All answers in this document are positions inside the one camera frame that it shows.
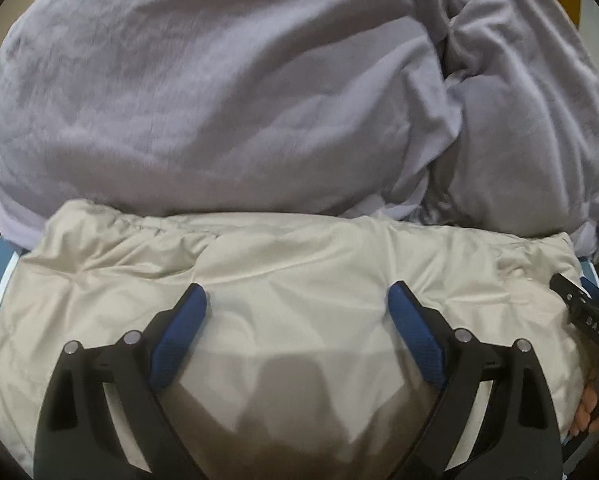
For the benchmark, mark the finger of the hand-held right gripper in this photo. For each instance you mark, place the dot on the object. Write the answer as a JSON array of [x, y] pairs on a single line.
[[572, 297]]

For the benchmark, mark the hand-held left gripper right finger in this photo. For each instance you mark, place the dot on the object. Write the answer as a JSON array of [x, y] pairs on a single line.
[[417, 330]]

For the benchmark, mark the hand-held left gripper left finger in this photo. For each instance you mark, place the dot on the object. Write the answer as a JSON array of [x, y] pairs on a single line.
[[179, 330]]

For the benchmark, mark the beige puffer jacket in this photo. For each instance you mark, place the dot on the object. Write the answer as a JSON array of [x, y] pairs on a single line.
[[299, 260]]

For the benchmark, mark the person's right hand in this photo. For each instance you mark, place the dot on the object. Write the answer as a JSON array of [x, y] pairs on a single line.
[[587, 412]]

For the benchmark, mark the blue white striped bed sheet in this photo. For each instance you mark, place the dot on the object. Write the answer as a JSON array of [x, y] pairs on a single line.
[[2, 270]]

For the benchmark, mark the large lilac pillow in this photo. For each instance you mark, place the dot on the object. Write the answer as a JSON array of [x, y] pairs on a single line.
[[204, 85]]

